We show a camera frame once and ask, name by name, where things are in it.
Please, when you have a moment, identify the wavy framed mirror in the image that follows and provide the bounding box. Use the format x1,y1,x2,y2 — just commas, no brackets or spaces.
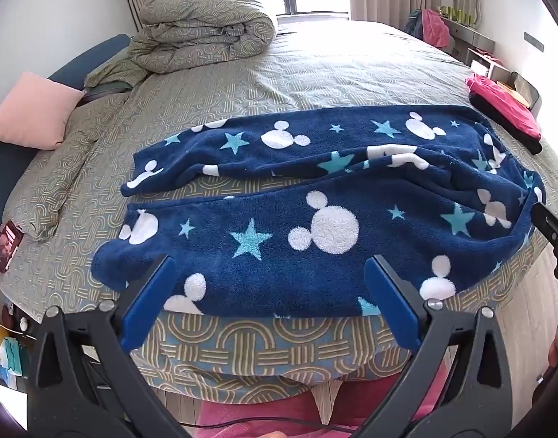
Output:
452,0,483,28

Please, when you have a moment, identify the patterned pillow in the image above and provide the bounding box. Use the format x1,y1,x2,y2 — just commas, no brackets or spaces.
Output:
84,50,147,91
21,128,100,242

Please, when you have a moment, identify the person's pink clothing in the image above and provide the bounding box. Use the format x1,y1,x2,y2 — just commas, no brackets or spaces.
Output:
194,365,449,438

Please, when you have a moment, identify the black garment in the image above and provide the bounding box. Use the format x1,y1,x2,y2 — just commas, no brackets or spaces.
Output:
468,92,543,156

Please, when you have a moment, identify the bed with patterned sheet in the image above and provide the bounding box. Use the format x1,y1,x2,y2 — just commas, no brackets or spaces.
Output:
0,20,558,404

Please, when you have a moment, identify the teal packet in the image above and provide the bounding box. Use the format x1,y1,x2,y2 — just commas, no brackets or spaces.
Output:
0,337,25,376

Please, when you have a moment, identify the pink pillow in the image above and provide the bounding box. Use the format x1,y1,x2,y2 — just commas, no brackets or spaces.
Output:
0,72,86,150

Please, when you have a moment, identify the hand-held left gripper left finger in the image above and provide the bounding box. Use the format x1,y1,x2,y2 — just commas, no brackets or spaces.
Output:
26,255,189,438

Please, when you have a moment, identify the pink towel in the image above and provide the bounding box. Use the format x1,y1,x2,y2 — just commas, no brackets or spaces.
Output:
422,8,452,49

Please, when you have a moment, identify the blue headboard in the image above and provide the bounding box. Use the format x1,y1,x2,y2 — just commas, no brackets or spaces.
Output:
0,33,132,238

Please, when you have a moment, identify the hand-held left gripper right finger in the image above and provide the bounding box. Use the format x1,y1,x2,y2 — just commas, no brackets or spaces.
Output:
352,254,532,438

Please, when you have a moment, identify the folded patterned duvet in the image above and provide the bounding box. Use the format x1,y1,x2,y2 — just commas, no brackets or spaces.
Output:
128,0,278,74

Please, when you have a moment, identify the dark red book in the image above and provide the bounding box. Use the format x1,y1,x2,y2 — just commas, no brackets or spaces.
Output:
0,220,23,274

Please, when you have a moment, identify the grey dressing table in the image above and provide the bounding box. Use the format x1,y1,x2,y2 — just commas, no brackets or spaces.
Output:
443,14,497,68

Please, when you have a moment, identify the black chair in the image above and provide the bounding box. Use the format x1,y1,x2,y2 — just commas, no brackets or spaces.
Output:
506,71,542,118

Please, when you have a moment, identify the pink garment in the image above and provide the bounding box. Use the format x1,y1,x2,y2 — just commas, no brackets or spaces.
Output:
464,74,542,142

